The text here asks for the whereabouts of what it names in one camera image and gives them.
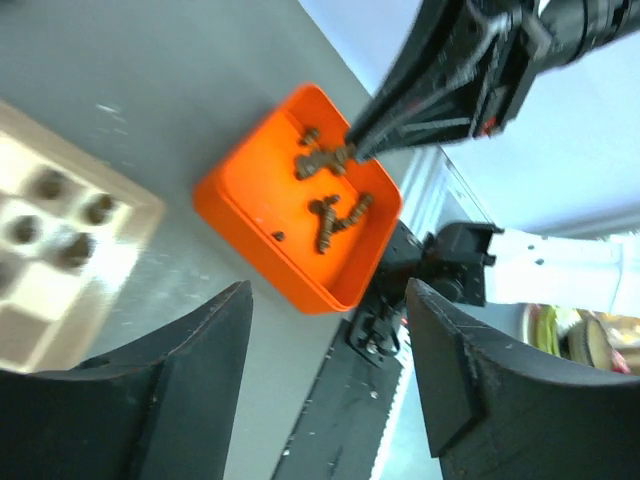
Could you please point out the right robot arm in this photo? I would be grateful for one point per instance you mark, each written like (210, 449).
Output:
(480, 263)

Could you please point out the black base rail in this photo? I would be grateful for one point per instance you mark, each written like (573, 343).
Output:
(341, 422)

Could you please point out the orange plastic tray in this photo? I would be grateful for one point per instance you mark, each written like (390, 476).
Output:
(253, 200)

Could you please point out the white cable duct strip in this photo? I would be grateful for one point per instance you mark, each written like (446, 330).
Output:
(392, 420)

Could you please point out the wooden chess board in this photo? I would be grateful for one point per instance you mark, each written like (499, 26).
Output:
(72, 230)

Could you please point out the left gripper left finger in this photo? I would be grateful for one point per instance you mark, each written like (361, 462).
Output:
(159, 407)

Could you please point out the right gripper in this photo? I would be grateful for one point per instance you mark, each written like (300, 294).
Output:
(466, 67)

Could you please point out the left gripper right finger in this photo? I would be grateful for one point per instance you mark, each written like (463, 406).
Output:
(496, 408)

